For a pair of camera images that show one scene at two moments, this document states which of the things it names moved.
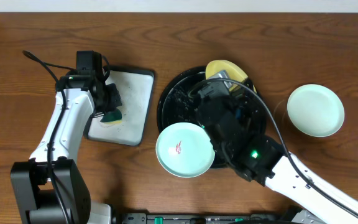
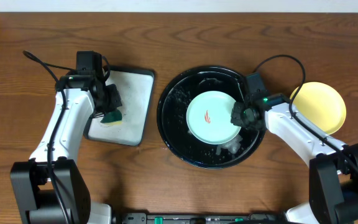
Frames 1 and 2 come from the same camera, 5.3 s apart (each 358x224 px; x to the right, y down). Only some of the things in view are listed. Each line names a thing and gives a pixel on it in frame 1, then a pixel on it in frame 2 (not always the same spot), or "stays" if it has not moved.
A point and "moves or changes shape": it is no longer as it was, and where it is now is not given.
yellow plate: [235, 75] to [321, 104]
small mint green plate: [186, 150] moves or changes shape
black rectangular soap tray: [134, 87] stays
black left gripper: [113, 101] stays
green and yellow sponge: [112, 117] stays
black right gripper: [238, 96] to [235, 117]
